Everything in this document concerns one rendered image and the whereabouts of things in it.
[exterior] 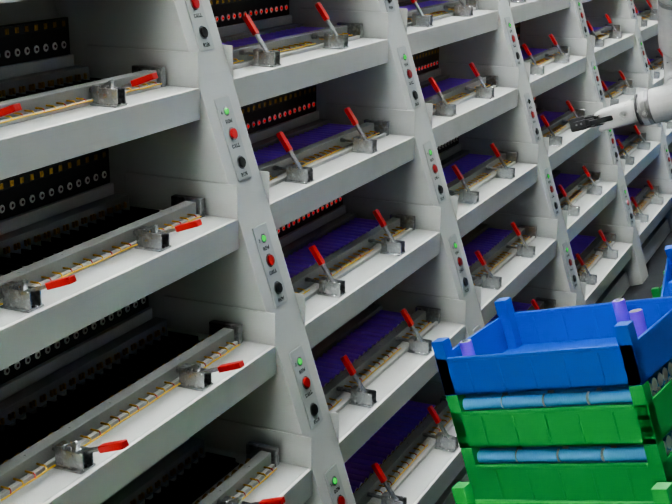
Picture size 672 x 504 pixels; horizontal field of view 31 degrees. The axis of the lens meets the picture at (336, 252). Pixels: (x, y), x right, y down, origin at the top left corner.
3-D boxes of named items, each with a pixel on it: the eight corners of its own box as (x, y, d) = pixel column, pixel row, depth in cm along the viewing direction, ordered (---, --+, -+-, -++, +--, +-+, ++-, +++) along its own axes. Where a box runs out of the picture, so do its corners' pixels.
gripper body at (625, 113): (643, 126, 285) (597, 137, 290) (652, 120, 294) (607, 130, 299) (635, 96, 284) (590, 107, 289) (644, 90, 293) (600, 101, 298)
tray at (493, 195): (536, 181, 300) (538, 144, 297) (455, 241, 247) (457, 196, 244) (460, 174, 308) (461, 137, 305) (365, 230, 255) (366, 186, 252)
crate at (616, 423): (713, 386, 167) (700, 331, 166) (657, 445, 152) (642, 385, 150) (526, 395, 186) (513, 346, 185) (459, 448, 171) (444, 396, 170)
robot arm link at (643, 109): (653, 126, 284) (640, 129, 286) (660, 120, 292) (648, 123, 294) (644, 91, 283) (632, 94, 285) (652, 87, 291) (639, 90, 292)
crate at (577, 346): (700, 331, 166) (686, 276, 165) (642, 385, 150) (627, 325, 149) (513, 346, 185) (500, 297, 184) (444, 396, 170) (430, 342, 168)
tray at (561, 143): (601, 134, 361) (604, 88, 357) (547, 174, 308) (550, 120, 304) (535, 128, 369) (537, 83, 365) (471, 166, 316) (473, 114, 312)
